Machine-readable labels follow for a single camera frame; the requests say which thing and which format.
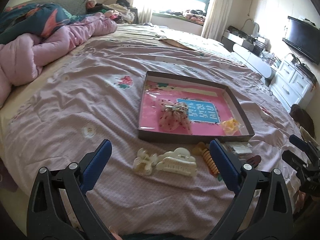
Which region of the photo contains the tan spiral hair tie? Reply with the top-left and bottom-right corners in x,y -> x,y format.
191,141 -> 221,177

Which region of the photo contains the shallow cardboard tray pink bottom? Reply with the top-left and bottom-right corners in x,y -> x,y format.
138,71 -> 254,144

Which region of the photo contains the white curtain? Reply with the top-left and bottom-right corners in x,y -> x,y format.
201,0 -> 233,41

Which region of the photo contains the black wall television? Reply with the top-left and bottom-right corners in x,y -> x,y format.
282,16 -> 320,65

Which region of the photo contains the pink bed cover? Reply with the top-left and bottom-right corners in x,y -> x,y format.
1,25 -> 304,239

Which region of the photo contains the pink and floral quilt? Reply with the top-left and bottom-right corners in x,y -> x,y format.
1,3 -> 117,103

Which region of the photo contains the earrings card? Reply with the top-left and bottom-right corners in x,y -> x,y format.
222,142 -> 253,159

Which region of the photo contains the large cream cloud hair claw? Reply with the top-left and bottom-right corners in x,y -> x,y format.
156,147 -> 197,177

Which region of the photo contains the cream flower pearl hair claw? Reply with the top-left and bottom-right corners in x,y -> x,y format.
132,148 -> 158,176

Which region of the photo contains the pile of clothes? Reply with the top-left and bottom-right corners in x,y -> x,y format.
86,0 -> 139,24

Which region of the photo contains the yellow accessory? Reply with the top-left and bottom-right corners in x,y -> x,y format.
220,118 -> 242,136

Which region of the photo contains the window sill clutter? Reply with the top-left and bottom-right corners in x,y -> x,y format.
159,10 -> 206,25

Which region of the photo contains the polka dot bow hair accessory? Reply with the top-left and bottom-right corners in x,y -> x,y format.
158,99 -> 192,134

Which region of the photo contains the dark red hair clip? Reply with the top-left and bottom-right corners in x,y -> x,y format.
245,155 -> 261,168

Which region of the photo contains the white dresser with drawers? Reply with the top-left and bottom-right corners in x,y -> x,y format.
221,30 -> 316,111

